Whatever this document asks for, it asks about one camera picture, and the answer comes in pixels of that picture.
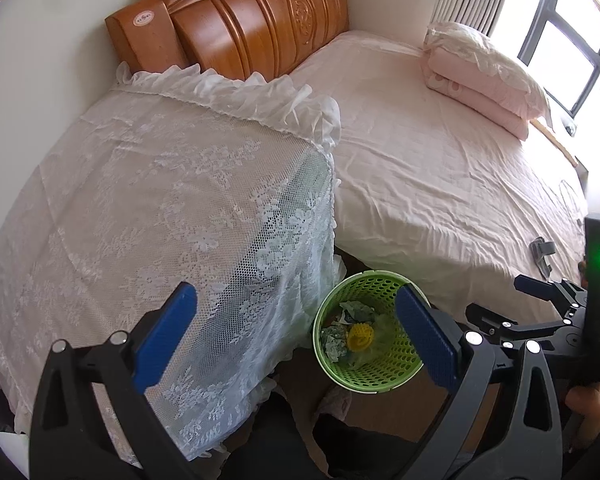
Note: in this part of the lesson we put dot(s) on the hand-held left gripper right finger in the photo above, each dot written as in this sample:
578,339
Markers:
425,340

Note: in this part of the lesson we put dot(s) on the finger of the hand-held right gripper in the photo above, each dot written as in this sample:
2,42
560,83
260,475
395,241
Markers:
532,285
490,320

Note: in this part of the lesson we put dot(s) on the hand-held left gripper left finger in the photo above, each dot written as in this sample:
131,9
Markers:
165,340

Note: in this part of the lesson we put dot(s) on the yellow plastic mesh cup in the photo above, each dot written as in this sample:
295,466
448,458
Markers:
359,336

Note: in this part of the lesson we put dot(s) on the green plastic wastebasket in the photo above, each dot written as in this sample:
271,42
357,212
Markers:
375,285

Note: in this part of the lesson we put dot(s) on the green milk carton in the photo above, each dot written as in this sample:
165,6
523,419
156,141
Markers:
355,310

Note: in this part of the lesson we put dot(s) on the person's right hand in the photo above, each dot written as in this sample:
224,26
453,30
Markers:
592,410

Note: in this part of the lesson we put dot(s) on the grey plastic clip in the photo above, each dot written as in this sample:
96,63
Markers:
542,255

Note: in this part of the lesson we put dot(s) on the person's light slipper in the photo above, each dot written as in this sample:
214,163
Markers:
335,402

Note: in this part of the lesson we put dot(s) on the white lace tablecloth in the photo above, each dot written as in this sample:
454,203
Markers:
170,220

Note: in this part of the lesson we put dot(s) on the bed with pink sheet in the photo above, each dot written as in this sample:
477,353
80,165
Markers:
445,185

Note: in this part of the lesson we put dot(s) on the person's dark trouser legs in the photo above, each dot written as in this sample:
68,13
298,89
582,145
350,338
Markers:
305,450

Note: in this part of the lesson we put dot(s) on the folded pink quilt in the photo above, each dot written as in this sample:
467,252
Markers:
475,95

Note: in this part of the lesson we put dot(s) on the dark framed window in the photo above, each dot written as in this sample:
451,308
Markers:
570,45

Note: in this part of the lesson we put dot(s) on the wooden headboard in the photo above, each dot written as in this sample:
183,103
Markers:
250,15

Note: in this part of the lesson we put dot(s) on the wooden bed rail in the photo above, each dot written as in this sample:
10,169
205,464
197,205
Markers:
557,142

